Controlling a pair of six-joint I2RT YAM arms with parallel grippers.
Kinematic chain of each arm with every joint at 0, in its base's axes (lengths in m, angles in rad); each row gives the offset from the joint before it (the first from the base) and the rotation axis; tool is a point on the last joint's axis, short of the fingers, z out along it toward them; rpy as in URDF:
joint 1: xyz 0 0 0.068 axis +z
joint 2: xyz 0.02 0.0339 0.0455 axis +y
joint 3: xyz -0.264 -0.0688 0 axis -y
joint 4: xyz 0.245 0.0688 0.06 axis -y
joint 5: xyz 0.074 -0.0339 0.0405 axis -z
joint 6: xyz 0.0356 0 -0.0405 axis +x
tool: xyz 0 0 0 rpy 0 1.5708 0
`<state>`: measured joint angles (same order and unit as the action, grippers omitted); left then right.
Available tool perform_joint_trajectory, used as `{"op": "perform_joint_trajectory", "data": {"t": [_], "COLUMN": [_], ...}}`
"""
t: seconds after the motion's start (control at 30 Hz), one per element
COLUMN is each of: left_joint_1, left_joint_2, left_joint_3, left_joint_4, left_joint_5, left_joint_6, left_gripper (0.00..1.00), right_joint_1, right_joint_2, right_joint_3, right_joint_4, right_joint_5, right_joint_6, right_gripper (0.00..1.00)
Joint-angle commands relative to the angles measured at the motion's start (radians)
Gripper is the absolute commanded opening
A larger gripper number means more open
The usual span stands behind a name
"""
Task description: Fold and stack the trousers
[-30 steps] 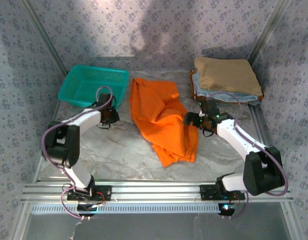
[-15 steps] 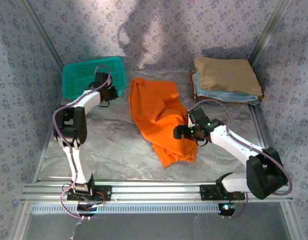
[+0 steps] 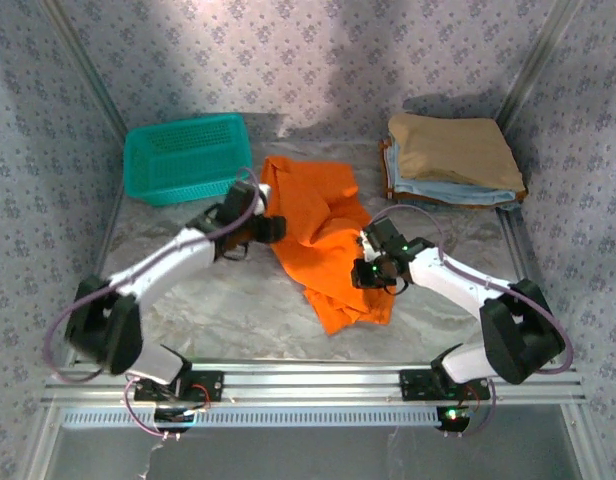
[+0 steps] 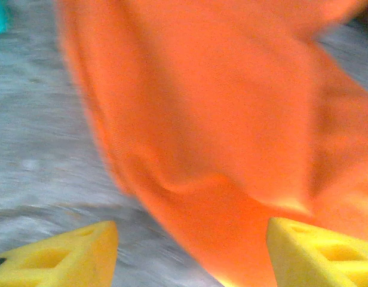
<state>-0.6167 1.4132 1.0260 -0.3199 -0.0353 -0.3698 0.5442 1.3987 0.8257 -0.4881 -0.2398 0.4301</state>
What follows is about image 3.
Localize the orange trousers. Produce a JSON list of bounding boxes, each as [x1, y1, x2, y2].
[[259, 155, 393, 336]]

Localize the brown folded trousers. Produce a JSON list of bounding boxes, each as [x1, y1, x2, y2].
[[378, 138, 529, 210]]

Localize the light blue folded trousers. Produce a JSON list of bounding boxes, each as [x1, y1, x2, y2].
[[382, 139, 519, 206]]

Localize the blue denim folded trousers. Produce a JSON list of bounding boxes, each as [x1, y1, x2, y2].
[[395, 197, 523, 212]]

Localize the tan folded trousers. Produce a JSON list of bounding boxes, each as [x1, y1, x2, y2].
[[388, 112, 527, 194]]

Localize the teal plastic basket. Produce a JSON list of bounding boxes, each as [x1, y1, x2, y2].
[[122, 113, 254, 208]]

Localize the right base controller board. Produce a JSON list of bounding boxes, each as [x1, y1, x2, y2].
[[434, 404, 475, 435]]

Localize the base controller board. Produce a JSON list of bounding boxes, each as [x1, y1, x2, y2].
[[434, 404, 475, 435], [152, 405, 197, 435]]

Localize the left base controller board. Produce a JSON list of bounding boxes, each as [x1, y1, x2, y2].
[[152, 405, 197, 435]]

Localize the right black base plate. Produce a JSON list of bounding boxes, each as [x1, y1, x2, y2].
[[399, 368, 492, 402]]

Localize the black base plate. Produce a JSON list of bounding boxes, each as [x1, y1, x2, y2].
[[132, 369, 225, 404], [399, 368, 492, 402]]

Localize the aluminium table side rail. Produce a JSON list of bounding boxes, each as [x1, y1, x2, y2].
[[67, 192, 127, 364], [495, 207, 559, 362]]

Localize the long aluminium base rail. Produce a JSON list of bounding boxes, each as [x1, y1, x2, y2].
[[41, 362, 588, 407]]

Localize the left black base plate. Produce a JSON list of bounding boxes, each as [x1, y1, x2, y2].
[[132, 369, 225, 404]]

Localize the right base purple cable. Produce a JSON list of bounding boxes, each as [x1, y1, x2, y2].
[[456, 378, 498, 439]]

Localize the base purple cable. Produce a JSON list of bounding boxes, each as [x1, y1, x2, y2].
[[456, 378, 498, 439], [123, 377, 167, 441]]

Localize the slotted grey cable duct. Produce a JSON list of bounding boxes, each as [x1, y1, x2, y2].
[[61, 405, 442, 430]]

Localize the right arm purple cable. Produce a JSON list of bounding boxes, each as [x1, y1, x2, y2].
[[375, 203, 575, 376]]

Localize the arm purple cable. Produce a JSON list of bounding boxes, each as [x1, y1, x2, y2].
[[43, 166, 263, 384], [375, 203, 575, 376]]

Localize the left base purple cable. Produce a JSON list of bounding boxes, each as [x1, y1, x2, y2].
[[123, 377, 167, 441]]

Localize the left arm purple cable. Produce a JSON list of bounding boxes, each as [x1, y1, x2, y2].
[[43, 166, 263, 384]]

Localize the aluminium upright frame post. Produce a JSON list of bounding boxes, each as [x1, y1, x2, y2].
[[40, 0, 129, 144], [495, 0, 589, 131]]

